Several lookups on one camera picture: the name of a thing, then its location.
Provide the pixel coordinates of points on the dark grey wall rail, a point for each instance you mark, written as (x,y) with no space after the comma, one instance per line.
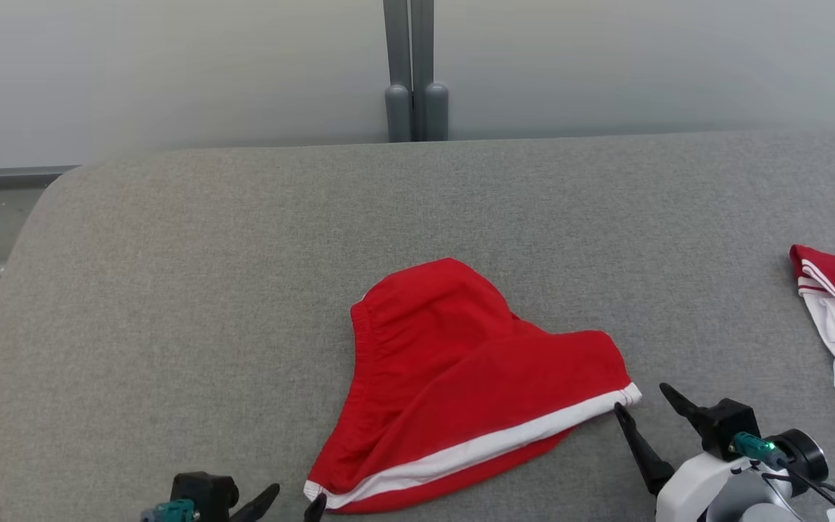
(11,178)

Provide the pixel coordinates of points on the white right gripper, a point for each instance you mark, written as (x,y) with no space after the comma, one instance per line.
(686,493)

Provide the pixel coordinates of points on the red white-trimmed shorts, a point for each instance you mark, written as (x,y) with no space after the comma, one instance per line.
(461,377)

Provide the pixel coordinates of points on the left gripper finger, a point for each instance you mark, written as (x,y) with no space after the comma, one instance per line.
(316,509)
(258,507)

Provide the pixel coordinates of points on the teal right camera connector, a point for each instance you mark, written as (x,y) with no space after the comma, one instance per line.
(754,447)

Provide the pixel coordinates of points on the teal left camera connector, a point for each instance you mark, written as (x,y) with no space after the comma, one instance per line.
(171,512)

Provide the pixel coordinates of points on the grey upright post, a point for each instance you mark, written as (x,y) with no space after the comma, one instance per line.
(397,72)
(430,72)

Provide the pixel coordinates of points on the teal camera connector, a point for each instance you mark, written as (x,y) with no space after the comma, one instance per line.
(171,512)
(754,447)

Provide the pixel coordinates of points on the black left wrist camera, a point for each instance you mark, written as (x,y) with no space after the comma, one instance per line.
(204,493)

